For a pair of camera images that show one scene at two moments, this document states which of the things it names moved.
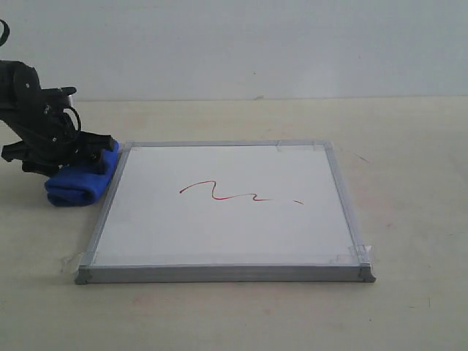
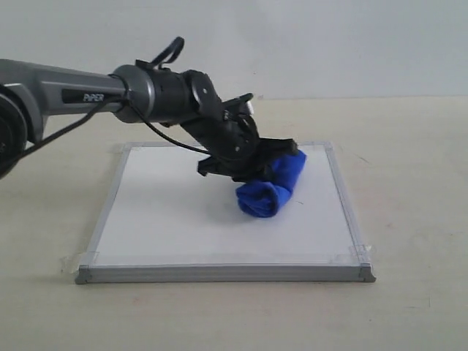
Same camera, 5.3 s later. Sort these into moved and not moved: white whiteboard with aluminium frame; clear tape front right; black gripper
Moved: black gripper
Not moved: white whiteboard with aluminium frame; clear tape front right
